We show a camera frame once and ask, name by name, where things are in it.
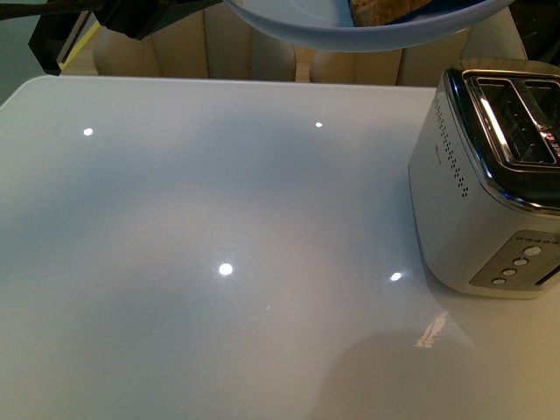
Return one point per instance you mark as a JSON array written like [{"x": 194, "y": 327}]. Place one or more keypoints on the beige chair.
[
  {"x": 421, "y": 65},
  {"x": 210, "y": 44}
]

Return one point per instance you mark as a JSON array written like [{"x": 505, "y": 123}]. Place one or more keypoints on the white silver toaster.
[{"x": 484, "y": 179}]

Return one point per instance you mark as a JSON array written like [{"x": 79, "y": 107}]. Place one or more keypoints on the slice of bread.
[{"x": 366, "y": 13}]

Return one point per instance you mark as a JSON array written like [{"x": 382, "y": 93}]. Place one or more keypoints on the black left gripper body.
[{"x": 56, "y": 32}]

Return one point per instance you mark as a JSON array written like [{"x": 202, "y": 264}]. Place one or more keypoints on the grey round plate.
[{"x": 329, "y": 26}]

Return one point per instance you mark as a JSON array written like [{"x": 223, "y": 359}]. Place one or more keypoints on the beige chair right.
[{"x": 421, "y": 65}]

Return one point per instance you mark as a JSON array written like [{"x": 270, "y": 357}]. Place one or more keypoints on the beige chair left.
[{"x": 210, "y": 44}]

